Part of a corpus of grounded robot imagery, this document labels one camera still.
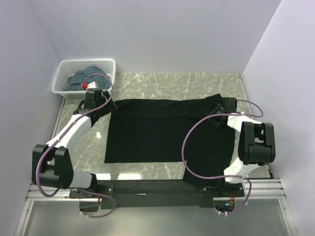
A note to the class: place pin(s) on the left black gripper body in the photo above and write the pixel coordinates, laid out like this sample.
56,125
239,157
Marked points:
106,110

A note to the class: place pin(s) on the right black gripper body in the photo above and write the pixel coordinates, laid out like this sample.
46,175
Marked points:
218,111

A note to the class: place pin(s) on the black t shirt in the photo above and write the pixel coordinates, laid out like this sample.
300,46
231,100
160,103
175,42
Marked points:
144,130

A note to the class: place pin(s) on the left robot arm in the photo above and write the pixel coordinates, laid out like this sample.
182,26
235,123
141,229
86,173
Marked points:
51,162

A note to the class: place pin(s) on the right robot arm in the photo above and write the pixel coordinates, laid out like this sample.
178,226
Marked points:
256,146

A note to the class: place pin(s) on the grey blue t shirt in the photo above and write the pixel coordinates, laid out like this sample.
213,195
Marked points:
75,82

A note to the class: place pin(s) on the white plastic laundry basket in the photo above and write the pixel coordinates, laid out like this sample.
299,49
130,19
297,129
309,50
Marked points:
69,67

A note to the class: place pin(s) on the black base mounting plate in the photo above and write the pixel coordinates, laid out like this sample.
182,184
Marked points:
166,193

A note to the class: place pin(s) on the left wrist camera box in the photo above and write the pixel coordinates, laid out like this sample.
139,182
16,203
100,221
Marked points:
92,85

